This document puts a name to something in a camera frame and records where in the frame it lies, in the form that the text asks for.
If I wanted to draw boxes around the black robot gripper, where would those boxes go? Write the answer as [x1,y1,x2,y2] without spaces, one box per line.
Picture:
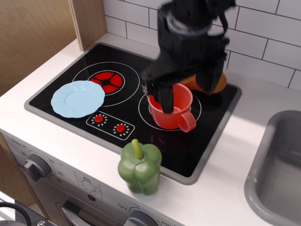
[141,9,230,113]

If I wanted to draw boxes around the red plastic cup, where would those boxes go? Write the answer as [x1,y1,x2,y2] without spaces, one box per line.
[147,83,196,132]

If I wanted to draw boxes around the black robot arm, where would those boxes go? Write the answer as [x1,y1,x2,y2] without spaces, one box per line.
[141,0,236,113]

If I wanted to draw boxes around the light blue plastic plate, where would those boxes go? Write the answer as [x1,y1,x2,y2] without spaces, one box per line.
[51,81,105,118]

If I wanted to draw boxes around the brown toy chicken drumstick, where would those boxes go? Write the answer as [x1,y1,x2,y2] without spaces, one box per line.
[180,73,227,94]

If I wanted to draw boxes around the black toy stove top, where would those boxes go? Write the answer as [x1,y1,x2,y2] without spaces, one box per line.
[24,43,242,185]

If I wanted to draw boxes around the green toy bell pepper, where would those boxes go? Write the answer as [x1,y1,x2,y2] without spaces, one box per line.
[118,139,162,195]

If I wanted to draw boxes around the grey toy sink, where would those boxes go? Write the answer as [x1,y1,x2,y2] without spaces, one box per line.
[244,110,301,226]

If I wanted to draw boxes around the grey oven knob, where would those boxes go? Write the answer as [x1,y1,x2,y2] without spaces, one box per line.
[124,210,157,226]

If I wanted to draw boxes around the wooden side panel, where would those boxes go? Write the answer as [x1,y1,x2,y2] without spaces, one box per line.
[0,0,107,94]

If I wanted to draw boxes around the grey timer knob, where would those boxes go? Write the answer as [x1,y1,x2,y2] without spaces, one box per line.
[24,154,51,182]

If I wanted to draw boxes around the black cable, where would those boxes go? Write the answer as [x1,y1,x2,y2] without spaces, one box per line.
[208,11,229,38]

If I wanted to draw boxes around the grey oven door handle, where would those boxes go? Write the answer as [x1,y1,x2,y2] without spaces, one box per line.
[61,201,94,226]

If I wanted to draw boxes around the black metal bracket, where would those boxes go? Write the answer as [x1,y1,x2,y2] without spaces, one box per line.
[0,200,55,226]

